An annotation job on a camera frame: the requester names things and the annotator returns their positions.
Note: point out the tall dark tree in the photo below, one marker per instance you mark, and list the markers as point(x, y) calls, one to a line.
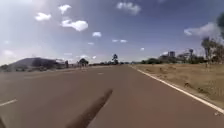
point(115, 59)

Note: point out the broad dark tree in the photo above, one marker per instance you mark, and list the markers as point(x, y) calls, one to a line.
point(83, 61)

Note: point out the small dark tree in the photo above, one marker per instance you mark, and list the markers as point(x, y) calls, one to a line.
point(66, 63)

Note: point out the distant tall building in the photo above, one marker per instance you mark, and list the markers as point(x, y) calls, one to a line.
point(171, 54)

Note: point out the long dark low building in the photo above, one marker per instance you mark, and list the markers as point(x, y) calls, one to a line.
point(33, 63)

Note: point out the row of trees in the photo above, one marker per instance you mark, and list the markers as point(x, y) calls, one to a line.
point(208, 50)

